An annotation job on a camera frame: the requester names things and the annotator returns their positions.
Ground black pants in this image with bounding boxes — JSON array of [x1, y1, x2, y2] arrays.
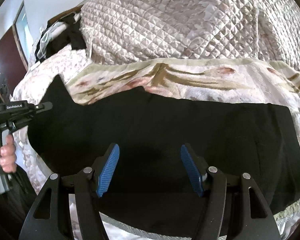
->
[[27, 76, 300, 237]]

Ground left hand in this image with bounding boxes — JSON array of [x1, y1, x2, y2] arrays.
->
[[0, 134, 17, 173]]

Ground floral white bed sheet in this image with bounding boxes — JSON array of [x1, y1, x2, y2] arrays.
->
[[12, 45, 92, 104]]

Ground dark red wooden door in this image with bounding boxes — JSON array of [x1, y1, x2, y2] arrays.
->
[[0, 24, 28, 95]]

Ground dark clothes pile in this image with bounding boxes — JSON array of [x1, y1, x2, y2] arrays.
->
[[34, 12, 86, 63]]

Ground floral plush blanket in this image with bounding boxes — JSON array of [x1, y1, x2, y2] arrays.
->
[[13, 57, 300, 233]]

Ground quilted beige comforter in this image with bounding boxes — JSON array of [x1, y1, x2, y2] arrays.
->
[[81, 0, 300, 70]]

